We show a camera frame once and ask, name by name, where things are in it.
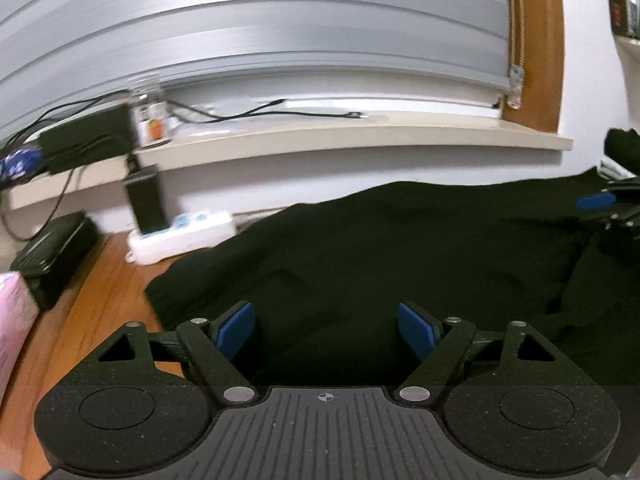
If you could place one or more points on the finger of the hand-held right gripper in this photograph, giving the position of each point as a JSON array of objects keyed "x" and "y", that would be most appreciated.
[{"x": 595, "y": 202}]

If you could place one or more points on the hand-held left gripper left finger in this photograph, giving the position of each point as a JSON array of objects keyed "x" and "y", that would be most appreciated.
[{"x": 235, "y": 330}]

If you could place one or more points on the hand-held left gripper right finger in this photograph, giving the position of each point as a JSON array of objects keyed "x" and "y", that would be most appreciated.
[{"x": 415, "y": 330}]

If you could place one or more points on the black garment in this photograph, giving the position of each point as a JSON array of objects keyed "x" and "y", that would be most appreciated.
[
  {"x": 375, "y": 250},
  {"x": 622, "y": 147}
]

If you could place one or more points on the grey striped folded garment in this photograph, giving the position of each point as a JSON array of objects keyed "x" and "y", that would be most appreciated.
[{"x": 607, "y": 167}]

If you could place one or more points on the black folded garment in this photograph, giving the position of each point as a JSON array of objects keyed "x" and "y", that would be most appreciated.
[{"x": 622, "y": 147}]

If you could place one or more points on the white power strip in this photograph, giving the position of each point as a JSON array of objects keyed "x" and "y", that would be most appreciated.
[{"x": 190, "y": 232}]

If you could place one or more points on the black power adapter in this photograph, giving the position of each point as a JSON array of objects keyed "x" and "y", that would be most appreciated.
[{"x": 147, "y": 200}]

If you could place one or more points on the white bookshelf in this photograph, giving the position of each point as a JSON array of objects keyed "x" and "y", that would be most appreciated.
[{"x": 630, "y": 47}]

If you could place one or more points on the black case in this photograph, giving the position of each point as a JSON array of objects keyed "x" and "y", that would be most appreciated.
[{"x": 55, "y": 255}]

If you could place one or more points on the row of books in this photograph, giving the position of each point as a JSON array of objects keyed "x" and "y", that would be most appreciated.
[{"x": 622, "y": 5}]

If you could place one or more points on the beige window sill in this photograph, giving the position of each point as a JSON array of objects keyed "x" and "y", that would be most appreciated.
[{"x": 350, "y": 140}]

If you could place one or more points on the pink box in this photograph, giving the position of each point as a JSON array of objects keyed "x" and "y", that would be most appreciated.
[{"x": 15, "y": 320}]

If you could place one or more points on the clear jar orange label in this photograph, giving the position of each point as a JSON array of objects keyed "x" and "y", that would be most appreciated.
[{"x": 150, "y": 120}]

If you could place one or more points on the black box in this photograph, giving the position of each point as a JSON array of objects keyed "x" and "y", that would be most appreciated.
[{"x": 85, "y": 135}]

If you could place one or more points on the blue printed packet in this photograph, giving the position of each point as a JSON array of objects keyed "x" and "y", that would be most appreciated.
[{"x": 20, "y": 165}]

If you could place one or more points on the grey window blind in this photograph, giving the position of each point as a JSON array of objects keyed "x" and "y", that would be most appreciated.
[{"x": 250, "y": 25}]

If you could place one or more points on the wooden window frame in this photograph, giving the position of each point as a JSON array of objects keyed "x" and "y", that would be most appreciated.
[{"x": 542, "y": 35}]

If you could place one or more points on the white window frame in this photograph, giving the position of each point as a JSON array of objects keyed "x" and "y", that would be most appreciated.
[{"x": 400, "y": 105}]

